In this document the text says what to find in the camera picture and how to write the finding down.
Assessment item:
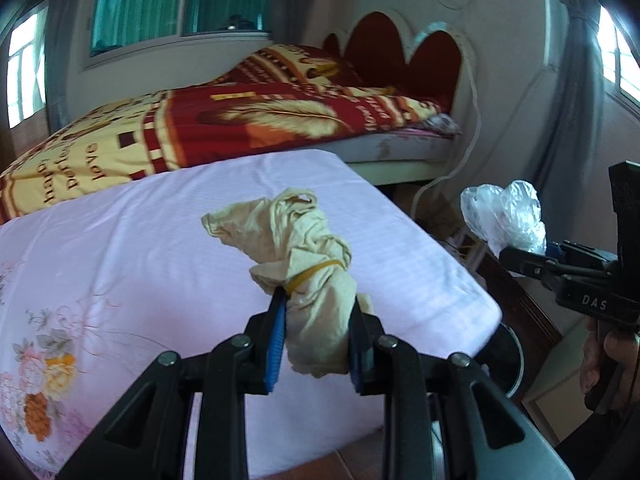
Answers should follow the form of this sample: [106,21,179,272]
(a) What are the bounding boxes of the clear plastic bag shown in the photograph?
[460,180,547,257]

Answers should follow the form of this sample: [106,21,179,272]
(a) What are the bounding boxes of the white charging cable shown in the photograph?
[412,44,483,212]

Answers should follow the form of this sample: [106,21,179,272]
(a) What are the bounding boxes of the beige cloth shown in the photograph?
[202,188,374,378]

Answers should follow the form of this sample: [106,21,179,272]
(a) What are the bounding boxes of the person's right hand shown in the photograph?
[579,316,640,401]

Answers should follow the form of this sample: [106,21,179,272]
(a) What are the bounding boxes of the black plastic trash bucket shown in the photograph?
[475,323,525,398]

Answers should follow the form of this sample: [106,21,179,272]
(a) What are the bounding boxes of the grey curtain right window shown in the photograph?
[534,0,604,216]

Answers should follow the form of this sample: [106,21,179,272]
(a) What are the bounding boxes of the red heart-shaped headboard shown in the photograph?
[322,10,476,120]

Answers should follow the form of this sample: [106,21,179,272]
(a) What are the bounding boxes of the white bed frame with mattress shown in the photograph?
[299,8,483,189]

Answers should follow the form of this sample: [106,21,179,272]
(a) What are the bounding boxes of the red yellow bed blanket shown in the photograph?
[1,82,440,222]

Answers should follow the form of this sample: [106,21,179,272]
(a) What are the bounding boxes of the red patterned pillow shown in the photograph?
[212,44,363,87]

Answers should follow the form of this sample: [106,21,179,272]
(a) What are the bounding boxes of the large window green curtains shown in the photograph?
[86,0,271,66]

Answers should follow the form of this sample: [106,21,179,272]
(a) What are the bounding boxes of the grey curtain left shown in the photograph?
[44,0,80,133]

